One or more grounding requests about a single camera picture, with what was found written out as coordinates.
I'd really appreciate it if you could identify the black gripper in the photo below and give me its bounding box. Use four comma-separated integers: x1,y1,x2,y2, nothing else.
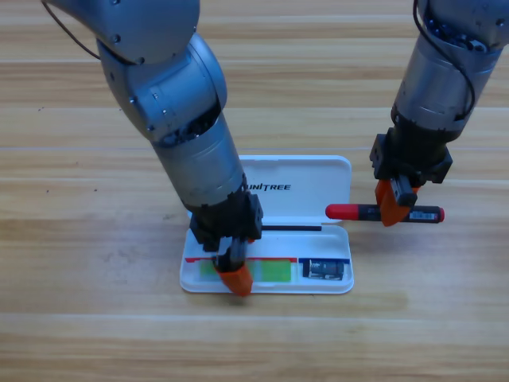
369,127,454,228
188,190,264,298

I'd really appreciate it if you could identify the green highlighter pen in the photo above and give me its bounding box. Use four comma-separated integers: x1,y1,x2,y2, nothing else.
198,258,293,284

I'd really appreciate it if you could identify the red and black marker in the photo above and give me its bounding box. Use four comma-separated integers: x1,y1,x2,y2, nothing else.
324,203,445,224

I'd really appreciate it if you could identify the blue and black eraser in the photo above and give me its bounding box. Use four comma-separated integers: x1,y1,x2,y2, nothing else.
302,258,345,282

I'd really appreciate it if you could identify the white Unitree pencil case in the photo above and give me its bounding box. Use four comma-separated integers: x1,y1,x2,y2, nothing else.
179,154,355,295

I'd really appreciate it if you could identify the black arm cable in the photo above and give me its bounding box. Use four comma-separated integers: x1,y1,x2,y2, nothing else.
412,0,476,120

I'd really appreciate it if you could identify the dark arm cable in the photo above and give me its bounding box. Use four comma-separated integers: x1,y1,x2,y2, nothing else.
41,0,103,60

